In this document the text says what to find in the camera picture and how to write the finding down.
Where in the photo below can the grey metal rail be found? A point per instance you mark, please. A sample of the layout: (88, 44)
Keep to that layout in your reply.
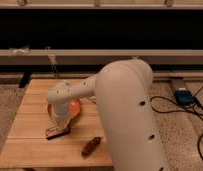
(37, 57)

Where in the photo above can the brown sausage toy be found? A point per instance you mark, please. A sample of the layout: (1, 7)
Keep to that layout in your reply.
(90, 146)

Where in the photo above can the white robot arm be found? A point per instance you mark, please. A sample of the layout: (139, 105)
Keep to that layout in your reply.
(121, 92)

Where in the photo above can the blue power adapter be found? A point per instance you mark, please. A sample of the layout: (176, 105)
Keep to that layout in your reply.
(184, 97)

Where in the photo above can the orange bowl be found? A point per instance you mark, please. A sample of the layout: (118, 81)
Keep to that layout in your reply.
(73, 107)

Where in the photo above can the black table leg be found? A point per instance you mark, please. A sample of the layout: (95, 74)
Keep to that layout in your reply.
(25, 79)

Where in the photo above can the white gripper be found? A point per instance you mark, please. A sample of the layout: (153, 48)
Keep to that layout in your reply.
(60, 121)

